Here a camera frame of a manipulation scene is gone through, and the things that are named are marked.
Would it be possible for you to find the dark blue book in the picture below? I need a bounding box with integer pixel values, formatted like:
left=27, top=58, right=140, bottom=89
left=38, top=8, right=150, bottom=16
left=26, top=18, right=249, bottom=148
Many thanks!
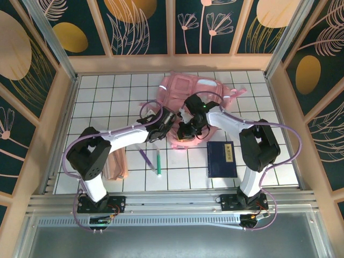
left=206, top=140, right=239, bottom=178

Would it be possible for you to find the pink school backpack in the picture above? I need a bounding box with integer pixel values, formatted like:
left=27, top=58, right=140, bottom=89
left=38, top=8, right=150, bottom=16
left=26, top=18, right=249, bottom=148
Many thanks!
left=138, top=70, right=248, bottom=151

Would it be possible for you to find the tan pencil case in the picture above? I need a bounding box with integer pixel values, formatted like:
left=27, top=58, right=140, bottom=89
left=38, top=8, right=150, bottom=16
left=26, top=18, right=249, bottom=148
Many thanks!
left=103, top=147, right=130, bottom=181

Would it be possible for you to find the green pen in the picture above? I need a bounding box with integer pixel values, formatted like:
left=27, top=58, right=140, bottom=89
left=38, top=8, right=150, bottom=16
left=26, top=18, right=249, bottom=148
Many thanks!
left=155, top=147, right=162, bottom=176

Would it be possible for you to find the purple pen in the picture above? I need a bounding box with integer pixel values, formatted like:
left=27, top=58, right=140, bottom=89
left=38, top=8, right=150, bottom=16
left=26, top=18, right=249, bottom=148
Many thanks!
left=136, top=146, right=156, bottom=172

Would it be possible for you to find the small controller circuit board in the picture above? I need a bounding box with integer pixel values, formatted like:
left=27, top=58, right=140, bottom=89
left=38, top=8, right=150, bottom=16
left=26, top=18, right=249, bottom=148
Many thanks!
left=240, top=212, right=271, bottom=231
left=88, top=214, right=113, bottom=232

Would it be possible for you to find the grey metal sheet panel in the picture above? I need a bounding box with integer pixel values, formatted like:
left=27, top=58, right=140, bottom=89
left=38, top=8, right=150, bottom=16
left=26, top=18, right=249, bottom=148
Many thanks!
left=15, top=211, right=333, bottom=258

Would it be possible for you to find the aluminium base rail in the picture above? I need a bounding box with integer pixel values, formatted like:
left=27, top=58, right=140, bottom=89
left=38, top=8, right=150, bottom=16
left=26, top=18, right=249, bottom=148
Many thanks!
left=25, top=190, right=322, bottom=216

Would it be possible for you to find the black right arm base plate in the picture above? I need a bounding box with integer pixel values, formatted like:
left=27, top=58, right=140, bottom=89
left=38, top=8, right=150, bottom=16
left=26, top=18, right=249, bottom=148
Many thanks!
left=219, top=193, right=269, bottom=212

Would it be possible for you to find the aluminium table side rail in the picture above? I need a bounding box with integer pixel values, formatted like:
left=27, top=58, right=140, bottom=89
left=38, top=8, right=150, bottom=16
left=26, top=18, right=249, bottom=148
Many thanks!
left=41, top=74, right=81, bottom=195
left=264, top=72, right=307, bottom=192

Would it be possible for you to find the slotted grey cable duct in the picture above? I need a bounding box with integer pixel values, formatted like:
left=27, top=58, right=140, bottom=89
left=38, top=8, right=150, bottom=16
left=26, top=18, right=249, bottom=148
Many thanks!
left=37, top=214, right=244, bottom=228

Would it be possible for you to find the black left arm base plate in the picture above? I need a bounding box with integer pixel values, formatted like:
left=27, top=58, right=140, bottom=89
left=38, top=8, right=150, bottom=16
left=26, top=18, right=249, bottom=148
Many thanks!
left=77, top=195, right=127, bottom=213

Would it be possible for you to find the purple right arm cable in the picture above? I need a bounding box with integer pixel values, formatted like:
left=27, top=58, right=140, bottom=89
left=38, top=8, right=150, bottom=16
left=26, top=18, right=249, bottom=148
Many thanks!
left=180, top=91, right=302, bottom=232

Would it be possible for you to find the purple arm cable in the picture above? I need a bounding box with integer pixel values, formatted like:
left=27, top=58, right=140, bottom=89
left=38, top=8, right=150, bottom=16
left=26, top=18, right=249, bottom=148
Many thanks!
left=180, top=91, right=302, bottom=232
left=62, top=100, right=165, bottom=233

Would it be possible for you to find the aluminium frame post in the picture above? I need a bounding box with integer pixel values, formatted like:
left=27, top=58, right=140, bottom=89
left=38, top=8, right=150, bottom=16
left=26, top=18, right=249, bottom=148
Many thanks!
left=264, top=0, right=321, bottom=78
left=21, top=0, right=79, bottom=81

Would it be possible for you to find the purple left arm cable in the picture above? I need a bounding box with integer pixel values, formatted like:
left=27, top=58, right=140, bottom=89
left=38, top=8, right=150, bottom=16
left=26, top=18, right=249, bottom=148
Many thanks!
left=62, top=100, right=165, bottom=233

